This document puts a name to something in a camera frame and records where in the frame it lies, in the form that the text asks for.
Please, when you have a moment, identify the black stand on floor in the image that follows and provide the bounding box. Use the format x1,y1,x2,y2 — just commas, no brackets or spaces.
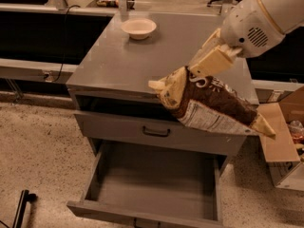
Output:
12,189,37,228

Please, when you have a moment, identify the grey drawer cabinet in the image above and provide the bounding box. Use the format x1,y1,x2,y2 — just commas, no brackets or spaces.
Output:
65,10,260,175

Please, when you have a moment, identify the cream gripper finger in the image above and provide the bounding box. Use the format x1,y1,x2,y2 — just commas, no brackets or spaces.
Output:
189,43,218,67
188,47,236,77

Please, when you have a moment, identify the brown chip bag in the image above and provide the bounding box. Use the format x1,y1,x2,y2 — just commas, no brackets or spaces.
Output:
148,66,276,139

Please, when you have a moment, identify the black cable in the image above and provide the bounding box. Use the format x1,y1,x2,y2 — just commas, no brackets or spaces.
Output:
51,5,82,84

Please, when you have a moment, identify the red packaged item in box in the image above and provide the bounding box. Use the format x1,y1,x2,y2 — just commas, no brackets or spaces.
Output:
288,121,304,143

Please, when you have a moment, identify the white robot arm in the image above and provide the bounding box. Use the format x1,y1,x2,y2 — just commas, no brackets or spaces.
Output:
188,0,304,77

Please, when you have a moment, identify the black drawer handle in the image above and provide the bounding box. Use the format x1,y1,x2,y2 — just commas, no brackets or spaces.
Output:
142,126,171,138

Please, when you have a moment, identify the white bowl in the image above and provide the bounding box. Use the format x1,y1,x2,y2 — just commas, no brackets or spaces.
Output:
121,18,157,40

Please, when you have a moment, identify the cardboard box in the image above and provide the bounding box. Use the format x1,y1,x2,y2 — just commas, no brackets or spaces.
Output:
257,87,304,191

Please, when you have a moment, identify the grey middle drawer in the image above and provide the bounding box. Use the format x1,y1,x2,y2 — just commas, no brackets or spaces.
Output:
75,110,246,156

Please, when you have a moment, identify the grey open bottom drawer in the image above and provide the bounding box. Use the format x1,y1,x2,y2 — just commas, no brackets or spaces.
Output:
67,142,224,228

